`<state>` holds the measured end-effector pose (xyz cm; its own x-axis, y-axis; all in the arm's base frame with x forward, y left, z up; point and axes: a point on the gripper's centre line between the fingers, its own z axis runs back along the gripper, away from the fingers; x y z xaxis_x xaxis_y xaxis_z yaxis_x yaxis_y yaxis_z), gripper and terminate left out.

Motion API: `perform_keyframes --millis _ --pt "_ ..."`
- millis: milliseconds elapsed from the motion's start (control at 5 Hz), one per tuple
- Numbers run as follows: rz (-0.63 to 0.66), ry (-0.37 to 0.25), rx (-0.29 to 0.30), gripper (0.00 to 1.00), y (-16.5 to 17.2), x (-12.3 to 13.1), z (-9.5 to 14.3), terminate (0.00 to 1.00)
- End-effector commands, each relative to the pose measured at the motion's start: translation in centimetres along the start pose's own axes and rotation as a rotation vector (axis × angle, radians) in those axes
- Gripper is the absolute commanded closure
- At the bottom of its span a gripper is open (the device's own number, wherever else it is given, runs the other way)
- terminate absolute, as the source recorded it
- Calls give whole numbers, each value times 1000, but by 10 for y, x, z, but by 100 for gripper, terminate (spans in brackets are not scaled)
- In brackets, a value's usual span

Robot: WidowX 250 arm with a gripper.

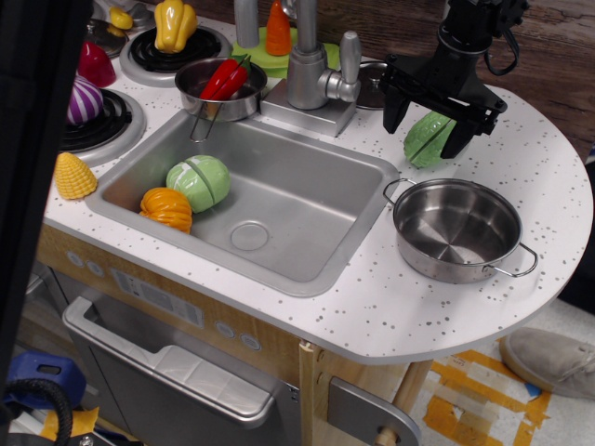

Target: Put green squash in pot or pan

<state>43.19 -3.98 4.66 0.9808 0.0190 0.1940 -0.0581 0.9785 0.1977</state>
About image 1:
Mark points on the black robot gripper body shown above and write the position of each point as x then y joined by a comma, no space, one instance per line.
445,82

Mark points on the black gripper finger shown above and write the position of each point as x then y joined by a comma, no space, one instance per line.
464,131
395,108

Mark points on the green toy squash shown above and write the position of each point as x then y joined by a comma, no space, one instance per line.
424,143

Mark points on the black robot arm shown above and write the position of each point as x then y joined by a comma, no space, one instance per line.
484,28

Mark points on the steel pot lid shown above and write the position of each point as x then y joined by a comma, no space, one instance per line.
371,97

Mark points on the grey toy faucet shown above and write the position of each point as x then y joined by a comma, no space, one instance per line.
313,96

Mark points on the orange toy carrot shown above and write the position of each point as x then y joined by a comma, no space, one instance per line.
278,38

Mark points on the red toy chili pepper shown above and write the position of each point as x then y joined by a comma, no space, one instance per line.
227,79

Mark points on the small steel saucepan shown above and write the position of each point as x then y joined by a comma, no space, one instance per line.
192,78

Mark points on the grey sink basin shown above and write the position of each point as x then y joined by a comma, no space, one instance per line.
297,210

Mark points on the light green toy cabbage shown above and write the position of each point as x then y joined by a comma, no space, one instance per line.
203,179

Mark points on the yellow toy bell pepper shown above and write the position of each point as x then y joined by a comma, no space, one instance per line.
175,22

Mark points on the orange toy pumpkin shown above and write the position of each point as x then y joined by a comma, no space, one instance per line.
167,206

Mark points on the beige shoe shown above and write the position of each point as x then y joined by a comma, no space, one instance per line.
553,362

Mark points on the rear stove burner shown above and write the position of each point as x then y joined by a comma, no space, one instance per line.
142,62

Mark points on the stove burner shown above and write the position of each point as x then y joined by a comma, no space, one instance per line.
142,62
116,130

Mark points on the front stove burner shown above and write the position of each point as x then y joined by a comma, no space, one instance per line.
116,130

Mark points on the small yellow toy fruit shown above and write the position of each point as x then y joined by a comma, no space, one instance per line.
120,18

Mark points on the steel lid at left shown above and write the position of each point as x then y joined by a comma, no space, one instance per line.
109,38

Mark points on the dark red toy vegetable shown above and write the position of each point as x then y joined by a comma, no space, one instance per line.
95,65

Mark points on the purple striped toy onion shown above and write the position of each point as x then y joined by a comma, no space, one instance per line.
86,102

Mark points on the yellow toy corn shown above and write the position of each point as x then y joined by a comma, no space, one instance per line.
73,177

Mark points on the grey oven door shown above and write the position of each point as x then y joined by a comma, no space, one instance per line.
172,389

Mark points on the blue clamp tool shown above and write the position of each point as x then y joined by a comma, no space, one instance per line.
40,380

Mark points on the steel pot with handles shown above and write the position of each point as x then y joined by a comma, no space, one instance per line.
457,231

